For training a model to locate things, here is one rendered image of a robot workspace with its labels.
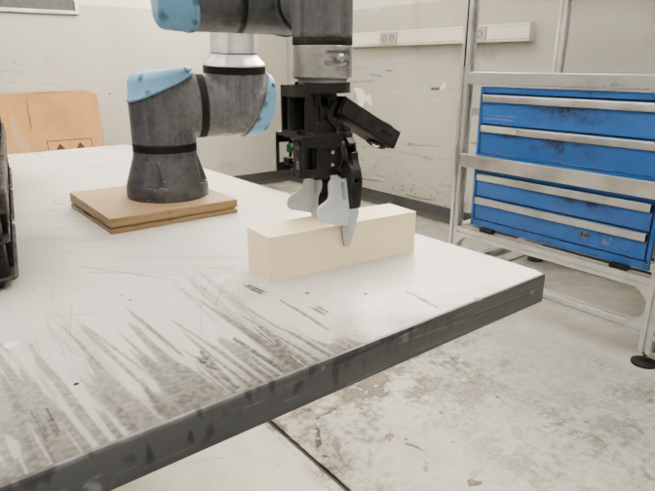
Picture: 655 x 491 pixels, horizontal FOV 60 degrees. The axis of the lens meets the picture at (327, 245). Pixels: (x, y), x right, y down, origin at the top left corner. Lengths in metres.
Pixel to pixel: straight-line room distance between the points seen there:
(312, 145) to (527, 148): 1.62
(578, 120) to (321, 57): 1.53
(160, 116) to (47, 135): 2.92
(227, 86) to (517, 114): 1.42
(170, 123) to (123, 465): 0.69
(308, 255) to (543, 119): 1.59
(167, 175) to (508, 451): 1.11
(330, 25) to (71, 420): 0.49
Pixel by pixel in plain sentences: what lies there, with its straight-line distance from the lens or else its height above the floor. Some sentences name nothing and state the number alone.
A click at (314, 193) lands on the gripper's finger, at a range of 0.79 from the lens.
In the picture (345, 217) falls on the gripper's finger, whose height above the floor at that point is 0.77.
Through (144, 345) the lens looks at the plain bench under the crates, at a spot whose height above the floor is 0.70.
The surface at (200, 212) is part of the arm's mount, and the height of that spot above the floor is 0.71.
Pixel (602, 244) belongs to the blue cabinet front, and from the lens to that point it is 2.16.
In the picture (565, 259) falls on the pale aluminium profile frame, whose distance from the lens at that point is 2.21.
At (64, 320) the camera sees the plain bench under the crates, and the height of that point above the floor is 0.70.
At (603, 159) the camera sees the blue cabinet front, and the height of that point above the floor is 0.66.
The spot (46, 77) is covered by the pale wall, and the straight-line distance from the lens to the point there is 4.12.
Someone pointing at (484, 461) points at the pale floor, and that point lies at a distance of 1.59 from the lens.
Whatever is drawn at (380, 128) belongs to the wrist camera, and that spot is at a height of 0.88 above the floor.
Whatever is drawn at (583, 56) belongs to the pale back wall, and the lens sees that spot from 3.12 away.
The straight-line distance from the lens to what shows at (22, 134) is 3.92.
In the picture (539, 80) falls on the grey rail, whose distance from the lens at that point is 2.20.
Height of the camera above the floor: 0.96
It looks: 18 degrees down
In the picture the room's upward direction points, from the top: straight up
